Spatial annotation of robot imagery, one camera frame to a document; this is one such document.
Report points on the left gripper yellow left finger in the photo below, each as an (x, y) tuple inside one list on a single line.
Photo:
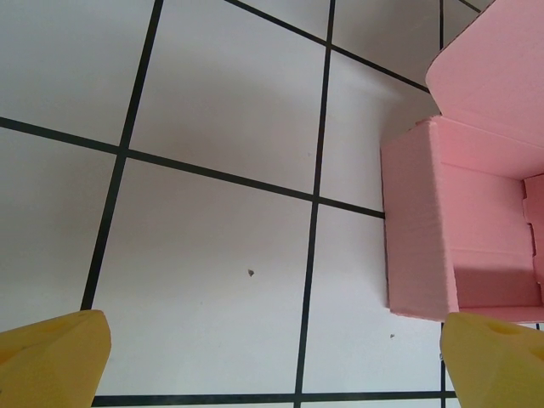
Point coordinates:
[(51, 361)]

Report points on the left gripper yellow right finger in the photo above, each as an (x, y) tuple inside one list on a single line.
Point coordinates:
[(497, 365)]

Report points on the pink paper box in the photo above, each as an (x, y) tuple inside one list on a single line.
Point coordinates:
[(480, 178)]

